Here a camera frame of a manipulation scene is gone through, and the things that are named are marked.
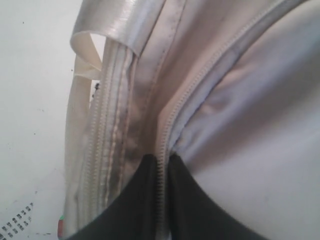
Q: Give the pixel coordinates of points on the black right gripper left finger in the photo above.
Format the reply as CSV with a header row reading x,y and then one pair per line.
x,y
131,216

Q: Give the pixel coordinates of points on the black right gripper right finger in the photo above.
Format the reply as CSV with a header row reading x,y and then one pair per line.
x,y
192,214

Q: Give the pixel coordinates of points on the printed paper sheet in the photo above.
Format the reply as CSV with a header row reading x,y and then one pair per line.
x,y
16,223

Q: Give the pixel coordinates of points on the cream fabric duffel bag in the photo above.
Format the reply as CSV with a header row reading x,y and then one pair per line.
x,y
232,87

